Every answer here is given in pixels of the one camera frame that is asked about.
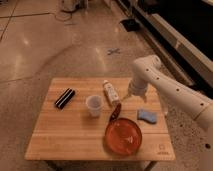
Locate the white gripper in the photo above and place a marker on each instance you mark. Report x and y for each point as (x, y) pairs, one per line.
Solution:
(136, 89)

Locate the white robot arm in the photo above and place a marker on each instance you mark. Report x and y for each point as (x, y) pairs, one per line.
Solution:
(146, 70)

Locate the blue sponge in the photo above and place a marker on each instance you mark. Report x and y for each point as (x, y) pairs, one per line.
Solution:
(147, 116)

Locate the white bottle with label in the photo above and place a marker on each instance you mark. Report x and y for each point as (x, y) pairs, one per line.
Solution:
(111, 93)

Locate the orange patterned plate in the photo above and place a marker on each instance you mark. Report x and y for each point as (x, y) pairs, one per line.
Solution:
(123, 137)

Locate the wooden table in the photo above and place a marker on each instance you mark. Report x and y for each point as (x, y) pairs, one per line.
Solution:
(72, 134)

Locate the black rectangular bar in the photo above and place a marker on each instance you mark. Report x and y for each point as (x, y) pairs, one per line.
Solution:
(64, 98)

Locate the black floor object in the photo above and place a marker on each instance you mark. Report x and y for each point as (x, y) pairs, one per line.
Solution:
(130, 25)

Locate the long white black bench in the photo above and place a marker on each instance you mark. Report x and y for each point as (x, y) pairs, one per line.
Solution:
(185, 30)

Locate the white base with cables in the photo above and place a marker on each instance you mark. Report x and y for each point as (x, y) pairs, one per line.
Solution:
(68, 7)

